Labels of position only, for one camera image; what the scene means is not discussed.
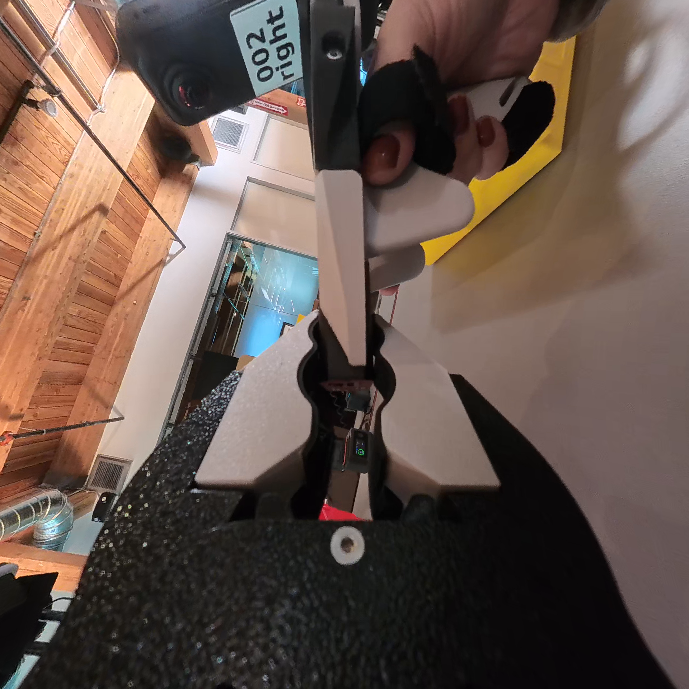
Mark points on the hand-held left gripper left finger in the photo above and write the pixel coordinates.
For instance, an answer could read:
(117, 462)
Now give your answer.
(253, 430)

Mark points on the black ceiling speaker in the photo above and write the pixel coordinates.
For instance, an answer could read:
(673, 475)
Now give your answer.
(177, 148)

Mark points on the wall air vent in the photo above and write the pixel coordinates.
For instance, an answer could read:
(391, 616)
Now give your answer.
(229, 132)
(107, 473)

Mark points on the yellow plastic bin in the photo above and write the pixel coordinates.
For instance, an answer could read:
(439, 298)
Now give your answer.
(517, 188)

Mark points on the silver air duct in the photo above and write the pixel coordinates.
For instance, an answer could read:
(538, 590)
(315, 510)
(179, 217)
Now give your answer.
(32, 517)

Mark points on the black ethernet splitter box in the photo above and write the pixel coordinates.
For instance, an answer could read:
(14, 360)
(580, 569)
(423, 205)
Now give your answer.
(333, 355)

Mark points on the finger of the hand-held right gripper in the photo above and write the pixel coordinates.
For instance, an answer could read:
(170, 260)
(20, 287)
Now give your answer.
(342, 258)

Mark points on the black monitor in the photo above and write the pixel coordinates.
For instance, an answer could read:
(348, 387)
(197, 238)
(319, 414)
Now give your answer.
(21, 608)

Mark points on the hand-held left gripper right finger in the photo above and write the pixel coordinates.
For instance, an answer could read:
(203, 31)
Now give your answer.
(436, 430)

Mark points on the black portable power station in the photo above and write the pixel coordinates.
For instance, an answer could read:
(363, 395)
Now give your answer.
(358, 452)

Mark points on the red wall sign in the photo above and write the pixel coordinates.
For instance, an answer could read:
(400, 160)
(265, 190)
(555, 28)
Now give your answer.
(269, 106)

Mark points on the ceiling spotlight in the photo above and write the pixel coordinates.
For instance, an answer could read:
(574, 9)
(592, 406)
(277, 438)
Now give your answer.
(46, 105)

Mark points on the person's right hand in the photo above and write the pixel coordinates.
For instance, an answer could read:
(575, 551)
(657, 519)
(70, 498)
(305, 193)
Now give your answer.
(473, 37)

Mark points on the dark grey tool case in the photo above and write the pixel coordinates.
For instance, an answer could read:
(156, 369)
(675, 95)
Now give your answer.
(358, 401)

